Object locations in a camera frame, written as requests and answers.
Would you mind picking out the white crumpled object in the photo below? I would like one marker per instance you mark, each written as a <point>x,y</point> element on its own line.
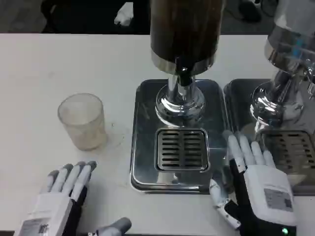
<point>124,16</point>

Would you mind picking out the clear ribbed glass cup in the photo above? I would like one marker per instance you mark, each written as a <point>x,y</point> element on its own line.
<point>83,127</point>

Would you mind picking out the dispenser with clear tank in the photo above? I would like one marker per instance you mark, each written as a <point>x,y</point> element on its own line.
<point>283,81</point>

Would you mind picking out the slotted steel tray grid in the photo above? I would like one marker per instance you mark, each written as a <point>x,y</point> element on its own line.
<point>292,150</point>
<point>182,150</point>

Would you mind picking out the black shoe-like object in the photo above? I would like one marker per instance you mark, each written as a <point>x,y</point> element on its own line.
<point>248,11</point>

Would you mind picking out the steel drip tray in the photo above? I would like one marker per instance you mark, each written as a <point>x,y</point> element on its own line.
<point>237,105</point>
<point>145,147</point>

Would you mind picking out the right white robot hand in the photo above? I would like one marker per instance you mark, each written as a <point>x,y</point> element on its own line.
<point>261,186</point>

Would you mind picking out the black dispenser tap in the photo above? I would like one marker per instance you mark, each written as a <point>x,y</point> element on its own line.
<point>184,71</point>

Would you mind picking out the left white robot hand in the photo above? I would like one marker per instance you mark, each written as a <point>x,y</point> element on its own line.
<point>56,204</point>

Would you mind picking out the dispenser with brown drink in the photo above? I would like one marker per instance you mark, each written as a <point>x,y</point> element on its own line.
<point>182,29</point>

